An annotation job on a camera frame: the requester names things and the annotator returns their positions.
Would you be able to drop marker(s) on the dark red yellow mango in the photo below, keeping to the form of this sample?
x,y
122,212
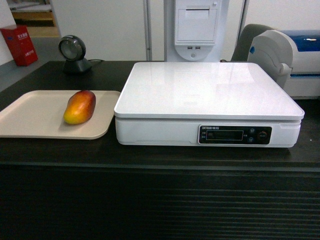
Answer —
x,y
80,107

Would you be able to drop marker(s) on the white checkout scale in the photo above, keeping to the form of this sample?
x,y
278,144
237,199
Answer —
x,y
205,104

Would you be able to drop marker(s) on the white receipt printer kiosk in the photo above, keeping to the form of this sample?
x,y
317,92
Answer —
x,y
194,30

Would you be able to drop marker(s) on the black barcode scanner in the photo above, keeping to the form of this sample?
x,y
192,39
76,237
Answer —
x,y
73,49

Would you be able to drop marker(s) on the white metal pole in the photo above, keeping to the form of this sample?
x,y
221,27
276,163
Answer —
x,y
147,30

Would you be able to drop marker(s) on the beige plastic tray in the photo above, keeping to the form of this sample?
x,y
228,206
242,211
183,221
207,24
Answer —
x,y
39,114

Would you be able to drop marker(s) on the grey blue label printer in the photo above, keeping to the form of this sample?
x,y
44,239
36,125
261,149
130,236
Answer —
x,y
291,58

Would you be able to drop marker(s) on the red fire extinguisher box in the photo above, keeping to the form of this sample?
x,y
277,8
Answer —
x,y
19,44

